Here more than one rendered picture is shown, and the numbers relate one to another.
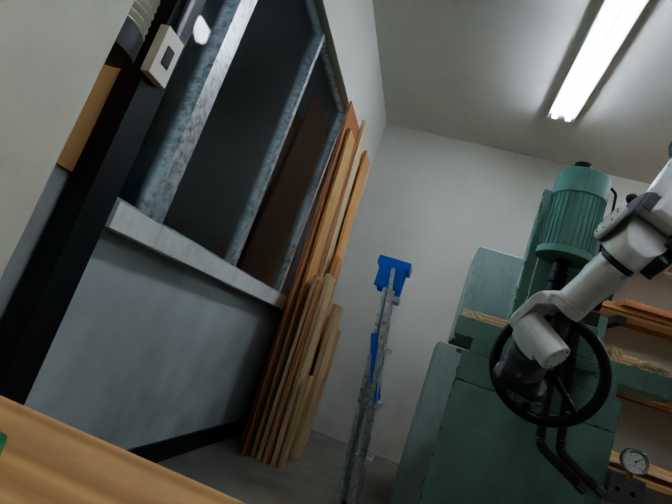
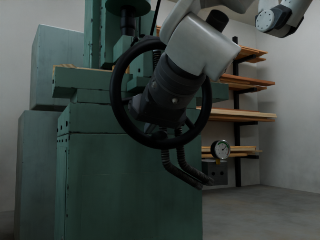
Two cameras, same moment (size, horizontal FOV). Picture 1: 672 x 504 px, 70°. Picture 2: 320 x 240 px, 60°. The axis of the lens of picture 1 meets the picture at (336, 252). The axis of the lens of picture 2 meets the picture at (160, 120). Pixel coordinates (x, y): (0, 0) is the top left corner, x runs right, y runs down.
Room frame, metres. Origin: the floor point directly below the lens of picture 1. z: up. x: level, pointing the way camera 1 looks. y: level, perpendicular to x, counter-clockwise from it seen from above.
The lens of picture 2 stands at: (0.71, -0.11, 0.68)
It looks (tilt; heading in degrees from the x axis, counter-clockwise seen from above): 5 degrees up; 317
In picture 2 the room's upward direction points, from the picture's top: straight up
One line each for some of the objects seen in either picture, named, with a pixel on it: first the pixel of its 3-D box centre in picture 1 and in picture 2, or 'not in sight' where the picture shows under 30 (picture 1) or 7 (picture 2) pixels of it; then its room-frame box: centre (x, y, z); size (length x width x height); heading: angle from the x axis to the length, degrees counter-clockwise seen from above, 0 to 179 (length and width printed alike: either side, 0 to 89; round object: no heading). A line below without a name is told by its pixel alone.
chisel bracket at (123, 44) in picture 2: not in sight; (126, 53); (1.56, -0.73, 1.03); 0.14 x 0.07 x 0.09; 160
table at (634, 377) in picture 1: (555, 356); (146, 88); (1.43, -0.72, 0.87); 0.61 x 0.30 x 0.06; 70
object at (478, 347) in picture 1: (536, 368); (132, 103); (1.49, -0.70, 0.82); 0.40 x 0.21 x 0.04; 70
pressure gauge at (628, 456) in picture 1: (633, 464); (219, 152); (1.25, -0.90, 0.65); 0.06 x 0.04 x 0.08; 70
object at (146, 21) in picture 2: not in sight; (145, 28); (1.69, -0.94, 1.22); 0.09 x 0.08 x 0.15; 160
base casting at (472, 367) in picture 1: (525, 389); (118, 125); (1.66, -0.77, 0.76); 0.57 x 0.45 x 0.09; 160
